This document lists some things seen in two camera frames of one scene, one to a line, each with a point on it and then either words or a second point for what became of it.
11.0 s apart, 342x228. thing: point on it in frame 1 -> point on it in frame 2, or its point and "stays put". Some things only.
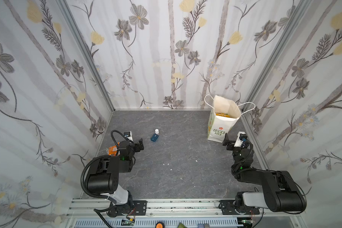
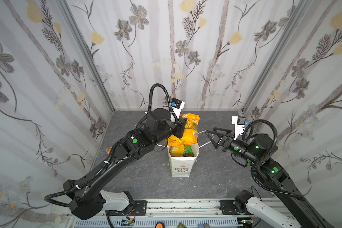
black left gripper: x=137 y=146 -> x=181 y=128
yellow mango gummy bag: x=223 y=114 -> x=190 y=134
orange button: x=159 y=224 stays put
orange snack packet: x=112 y=150 stays put
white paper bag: x=225 y=114 -> x=181 y=166
